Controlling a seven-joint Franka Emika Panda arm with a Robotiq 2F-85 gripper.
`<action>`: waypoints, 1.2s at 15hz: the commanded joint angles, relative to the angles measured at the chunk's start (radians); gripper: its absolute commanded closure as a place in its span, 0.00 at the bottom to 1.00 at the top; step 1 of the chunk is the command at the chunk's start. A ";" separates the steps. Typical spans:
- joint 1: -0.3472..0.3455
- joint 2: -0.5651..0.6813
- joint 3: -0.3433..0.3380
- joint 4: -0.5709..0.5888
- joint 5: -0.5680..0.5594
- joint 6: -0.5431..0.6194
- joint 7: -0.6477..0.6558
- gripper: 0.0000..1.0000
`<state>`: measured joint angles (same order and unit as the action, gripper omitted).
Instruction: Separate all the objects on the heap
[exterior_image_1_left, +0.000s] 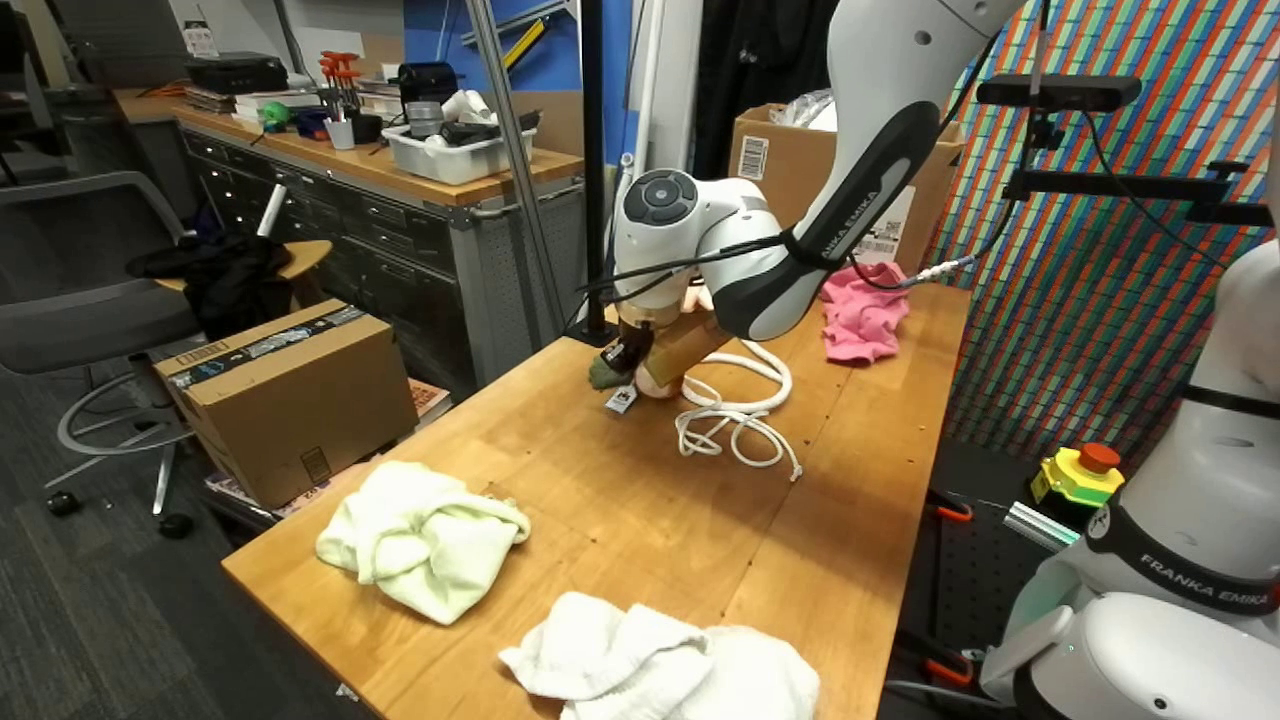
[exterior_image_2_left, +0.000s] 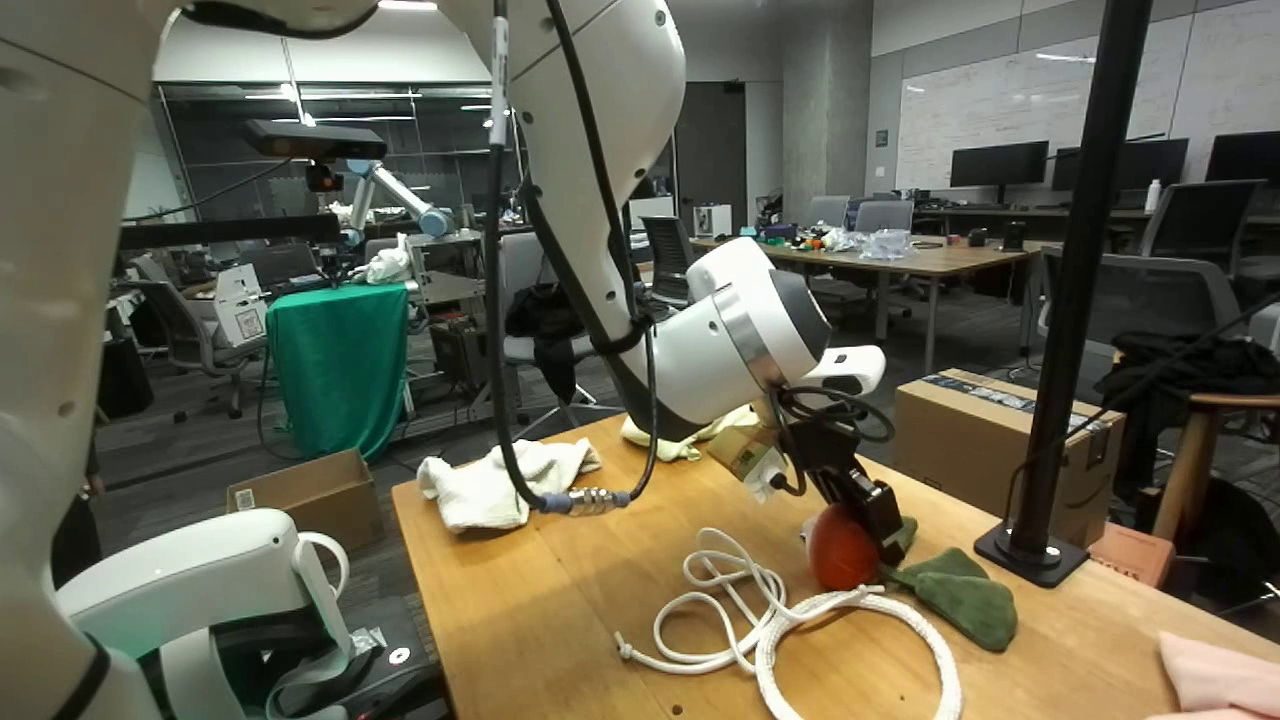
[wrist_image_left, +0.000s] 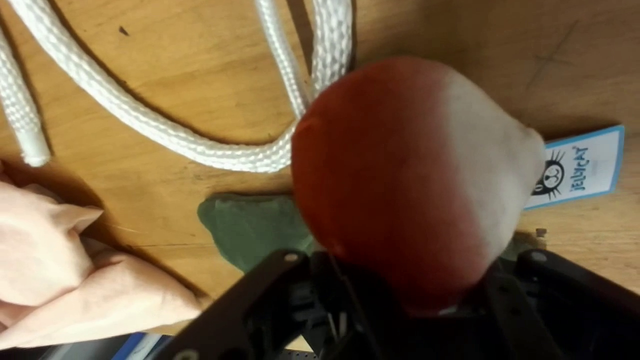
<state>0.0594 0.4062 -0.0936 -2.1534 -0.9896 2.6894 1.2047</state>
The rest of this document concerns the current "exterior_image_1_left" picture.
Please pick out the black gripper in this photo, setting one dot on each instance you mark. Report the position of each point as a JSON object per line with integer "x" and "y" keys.
{"x": 627, "y": 351}

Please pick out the pale peach cloth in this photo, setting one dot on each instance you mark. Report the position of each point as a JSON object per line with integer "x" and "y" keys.
{"x": 694, "y": 300}

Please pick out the magenta pink cloth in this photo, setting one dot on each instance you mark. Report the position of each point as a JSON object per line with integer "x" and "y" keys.
{"x": 860, "y": 314}

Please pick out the light green cloth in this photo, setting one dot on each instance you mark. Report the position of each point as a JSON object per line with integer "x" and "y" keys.
{"x": 420, "y": 543}

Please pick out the white cloth bag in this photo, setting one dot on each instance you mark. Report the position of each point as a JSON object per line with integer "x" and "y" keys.
{"x": 667, "y": 660}

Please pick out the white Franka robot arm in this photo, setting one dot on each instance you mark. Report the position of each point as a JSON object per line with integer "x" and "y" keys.
{"x": 1203, "y": 534}

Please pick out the small white printed card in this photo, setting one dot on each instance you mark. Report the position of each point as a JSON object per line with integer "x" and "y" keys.
{"x": 621, "y": 397}

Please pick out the silver metal pole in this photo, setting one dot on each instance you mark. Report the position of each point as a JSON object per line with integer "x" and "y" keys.
{"x": 512, "y": 162}

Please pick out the grey workbench with wooden top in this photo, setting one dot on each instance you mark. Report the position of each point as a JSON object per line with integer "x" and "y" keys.
{"x": 402, "y": 252}

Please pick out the cardboard box with white labels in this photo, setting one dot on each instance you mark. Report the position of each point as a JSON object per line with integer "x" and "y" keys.
{"x": 787, "y": 162}

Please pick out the white plastic bin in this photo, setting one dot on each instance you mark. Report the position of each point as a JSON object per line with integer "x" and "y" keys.
{"x": 453, "y": 158}

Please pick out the wooden stool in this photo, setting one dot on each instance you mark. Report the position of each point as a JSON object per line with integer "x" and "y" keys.
{"x": 310, "y": 259}

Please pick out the cardboard box with black tape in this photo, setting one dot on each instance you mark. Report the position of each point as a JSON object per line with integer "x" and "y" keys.
{"x": 292, "y": 400}

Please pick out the black orange table clamp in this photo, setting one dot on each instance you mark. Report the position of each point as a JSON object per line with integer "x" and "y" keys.
{"x": 948, "y": 672}
{"x": 948, "y": 510}

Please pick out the black garment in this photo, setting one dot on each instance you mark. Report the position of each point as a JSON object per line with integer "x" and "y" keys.
{"x": 220, "y": 284}

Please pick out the yellow red emergency stop button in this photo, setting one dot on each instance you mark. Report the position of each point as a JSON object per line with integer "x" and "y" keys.
{"x": 1077, "y": 476}

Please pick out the black mounting bar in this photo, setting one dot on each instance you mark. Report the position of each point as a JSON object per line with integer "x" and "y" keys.
{"x": 1134, "y": 184}

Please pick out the grey office chair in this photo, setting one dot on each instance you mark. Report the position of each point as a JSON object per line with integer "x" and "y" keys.
{"x": 82, "y": 320}

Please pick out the olive wrist camera box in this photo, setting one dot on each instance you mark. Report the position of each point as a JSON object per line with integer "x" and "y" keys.
{"x": 682, "y": 346}

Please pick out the black camera stand pole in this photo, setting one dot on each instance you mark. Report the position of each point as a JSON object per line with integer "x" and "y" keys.
{"x": 592, "y": 162}

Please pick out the small grey metal bracket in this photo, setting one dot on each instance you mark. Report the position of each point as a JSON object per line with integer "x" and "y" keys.
{"x": 1043, "y": 526}

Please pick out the black stereo camera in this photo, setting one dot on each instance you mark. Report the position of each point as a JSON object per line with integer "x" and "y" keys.
{"x": 1067, "y": 89}

